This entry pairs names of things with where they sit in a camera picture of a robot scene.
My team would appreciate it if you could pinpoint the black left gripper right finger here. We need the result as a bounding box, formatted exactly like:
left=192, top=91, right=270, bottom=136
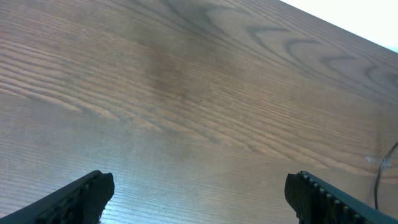
left=284, top=171, right=397, bottom=224

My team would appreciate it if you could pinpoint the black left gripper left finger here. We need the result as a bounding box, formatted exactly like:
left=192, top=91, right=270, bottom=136
left=1, top=170, right=114, bottom=224

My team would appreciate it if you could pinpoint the thin black cable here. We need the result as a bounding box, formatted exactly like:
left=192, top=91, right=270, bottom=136
left=374, top=141, right=398, bottom=211

